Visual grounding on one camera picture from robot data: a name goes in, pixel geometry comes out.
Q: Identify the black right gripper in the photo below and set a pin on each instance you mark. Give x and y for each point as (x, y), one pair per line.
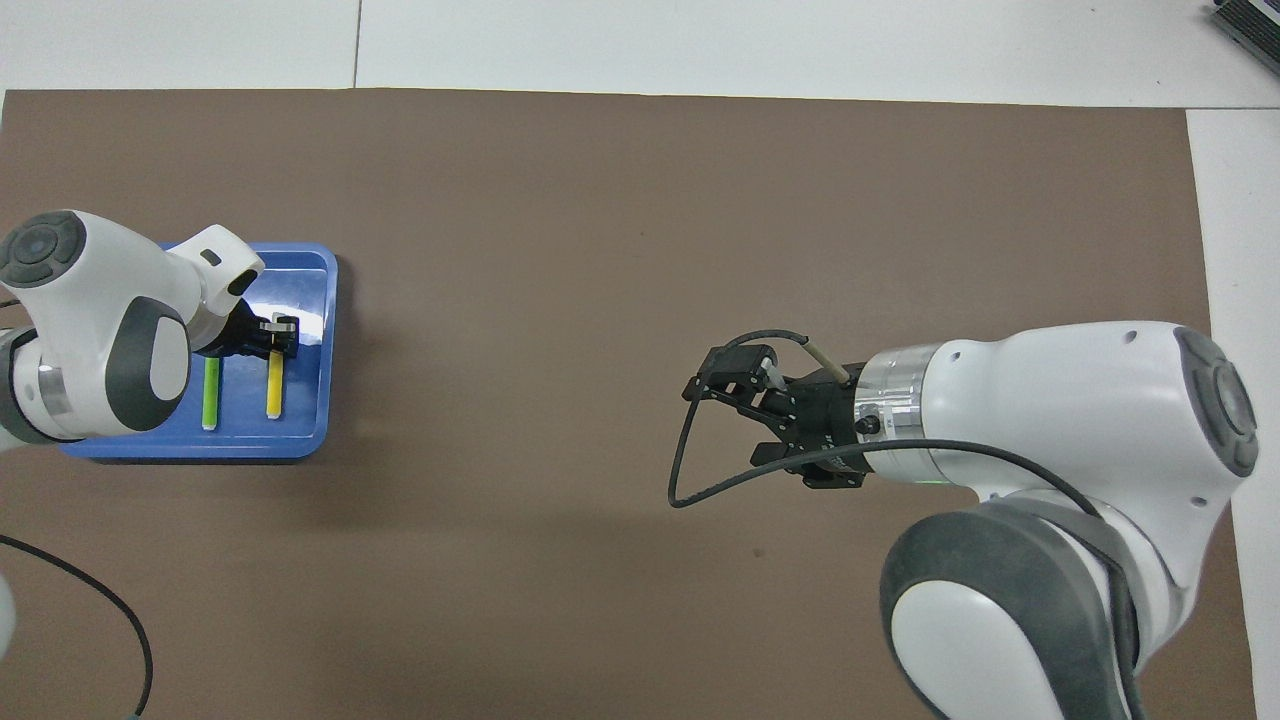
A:
(825, 420)

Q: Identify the blue plastic tray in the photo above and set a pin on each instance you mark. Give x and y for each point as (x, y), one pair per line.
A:
(300, 300)

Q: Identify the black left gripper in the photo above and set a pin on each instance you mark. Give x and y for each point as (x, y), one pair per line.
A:
(243, 335)

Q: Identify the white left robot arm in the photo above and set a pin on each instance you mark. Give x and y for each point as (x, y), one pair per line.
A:
(90, 320)

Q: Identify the green pen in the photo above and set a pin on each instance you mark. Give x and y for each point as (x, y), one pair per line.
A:
(211, 395)

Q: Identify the grey striped device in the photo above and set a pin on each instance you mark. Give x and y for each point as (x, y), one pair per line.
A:
(1255, 25)

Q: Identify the brown table mat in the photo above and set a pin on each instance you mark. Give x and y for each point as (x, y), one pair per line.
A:
(600, 220)

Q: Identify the yellow pen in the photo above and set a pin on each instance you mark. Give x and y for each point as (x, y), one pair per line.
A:
(275, 395)

